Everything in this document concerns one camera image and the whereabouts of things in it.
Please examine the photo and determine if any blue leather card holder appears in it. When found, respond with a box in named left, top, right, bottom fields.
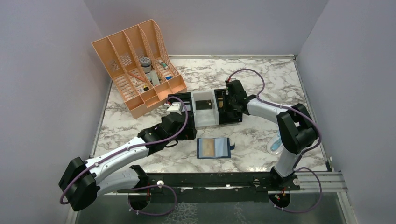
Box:
left=197, top=137, right=235, bottom=159

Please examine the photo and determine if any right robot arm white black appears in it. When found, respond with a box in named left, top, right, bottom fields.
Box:
left=224, top=80, right=319, bottom=179

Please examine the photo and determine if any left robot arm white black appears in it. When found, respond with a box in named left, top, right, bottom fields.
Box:
left=58, top=112, right=197, bottom=211

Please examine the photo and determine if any gold credit card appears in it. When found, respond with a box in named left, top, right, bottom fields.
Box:
left=217, top=98, right=224, bottom=108

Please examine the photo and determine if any black credit card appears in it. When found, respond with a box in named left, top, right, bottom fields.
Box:
left=195, top=99, right=212, bottom=110

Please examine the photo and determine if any left black plastic bin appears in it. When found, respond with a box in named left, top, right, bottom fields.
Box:
left=165, top=92, right=196, bottom=130

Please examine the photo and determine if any black plastic bin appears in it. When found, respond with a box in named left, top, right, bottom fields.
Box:
left=214, top=89, right=243, bottom=125
left=165, top=92, right=196, bottom=130

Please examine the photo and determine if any right black plastic bin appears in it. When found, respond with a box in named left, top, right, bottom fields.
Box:
left=214, top=89, right=243, bottom=125

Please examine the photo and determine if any white plastic bin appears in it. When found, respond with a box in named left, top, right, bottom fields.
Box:
left=191, top=90, right=219, bottom=128

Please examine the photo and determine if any clear blue plastic case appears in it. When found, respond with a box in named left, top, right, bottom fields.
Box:
left=266, top=131, right=284, bottom=155

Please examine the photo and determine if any green white marker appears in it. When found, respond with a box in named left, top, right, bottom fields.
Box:
left=158, top=60, right=169, bottom=70

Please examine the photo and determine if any orange pencil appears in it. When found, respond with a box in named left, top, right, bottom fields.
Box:
left=128, top=72, right=147, bottom=82

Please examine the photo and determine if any grey round tape roll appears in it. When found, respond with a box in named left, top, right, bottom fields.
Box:
left=139, top=57, right=152, bottom=73

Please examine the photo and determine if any orange plastic file organizer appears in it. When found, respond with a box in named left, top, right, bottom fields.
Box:
left=92, top=19, right=187, bottom=119

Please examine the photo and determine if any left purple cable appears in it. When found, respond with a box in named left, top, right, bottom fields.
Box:
left=59, top=96, right=189, bottom=205

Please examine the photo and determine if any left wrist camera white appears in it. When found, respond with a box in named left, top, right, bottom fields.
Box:
left=166, top=103, right=183, bottom=115

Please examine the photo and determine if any black metal base rail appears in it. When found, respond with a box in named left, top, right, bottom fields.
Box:
left=121, top=172, right=300, bottom=203

